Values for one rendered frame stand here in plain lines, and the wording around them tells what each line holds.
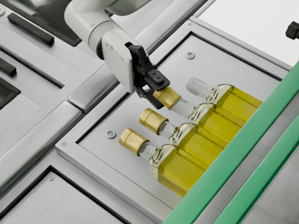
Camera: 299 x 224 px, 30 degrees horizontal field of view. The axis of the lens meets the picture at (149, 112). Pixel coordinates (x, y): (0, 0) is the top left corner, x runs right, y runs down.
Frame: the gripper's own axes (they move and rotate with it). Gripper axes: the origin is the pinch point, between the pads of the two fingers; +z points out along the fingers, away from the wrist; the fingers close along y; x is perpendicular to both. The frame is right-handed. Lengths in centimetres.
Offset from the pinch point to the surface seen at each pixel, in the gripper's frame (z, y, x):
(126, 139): 5.6, 0.5, -11.5
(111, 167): 1.7, -12.6, -13.1
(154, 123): 6.0, 0.6, -5.5
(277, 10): -11.0, -13.7, 45.5
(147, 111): 3.2, 0.9, -5.0
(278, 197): 34.2, 14.9, -5.9
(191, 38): -16.7, -13.8, 22.6
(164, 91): 2.0, 1.6, 0.0
